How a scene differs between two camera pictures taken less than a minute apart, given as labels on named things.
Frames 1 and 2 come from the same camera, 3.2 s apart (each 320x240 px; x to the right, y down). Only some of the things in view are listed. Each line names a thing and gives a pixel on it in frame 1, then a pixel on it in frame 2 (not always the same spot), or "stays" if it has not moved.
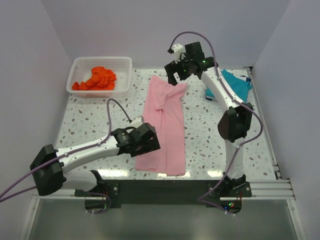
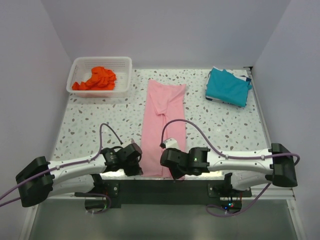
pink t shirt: [163, 108] stays
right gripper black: [173, 68] → [176, 175]
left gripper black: [152, 145] → [136, 170]
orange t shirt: [101, 79] stays
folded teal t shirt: [239, 85] stays
